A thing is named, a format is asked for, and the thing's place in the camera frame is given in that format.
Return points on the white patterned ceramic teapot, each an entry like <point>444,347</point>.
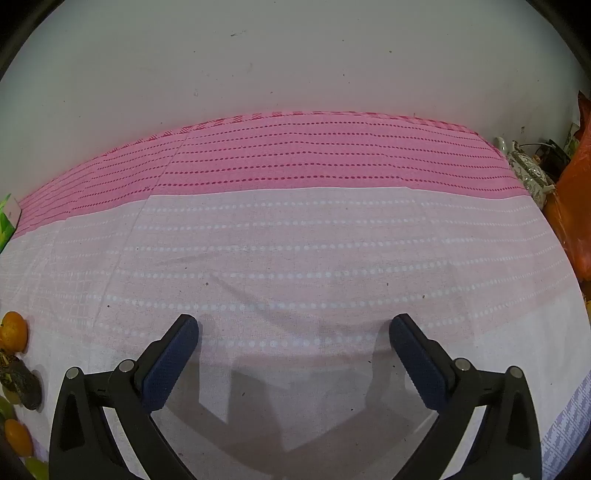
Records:
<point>531,175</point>

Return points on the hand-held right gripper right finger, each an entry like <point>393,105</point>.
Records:
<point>418,364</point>

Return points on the green tissue box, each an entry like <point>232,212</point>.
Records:
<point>7,226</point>

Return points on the black object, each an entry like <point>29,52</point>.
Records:
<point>554,161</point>

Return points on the large orange mandarin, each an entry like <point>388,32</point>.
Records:
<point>11,332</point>

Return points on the yellow-green fruit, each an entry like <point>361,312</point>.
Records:
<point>37,468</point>

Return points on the dark brown wrinkled fruit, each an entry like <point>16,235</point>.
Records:
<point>23,383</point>

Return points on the orange plastic bag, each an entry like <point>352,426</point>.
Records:
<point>572,198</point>

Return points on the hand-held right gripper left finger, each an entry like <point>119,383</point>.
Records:
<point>171,364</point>

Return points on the green tomato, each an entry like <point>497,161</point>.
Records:
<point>4,408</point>

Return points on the small orange mandarin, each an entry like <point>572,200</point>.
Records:
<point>18,438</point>

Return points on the pink purple patterned tablecloth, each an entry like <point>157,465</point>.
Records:
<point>295,230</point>

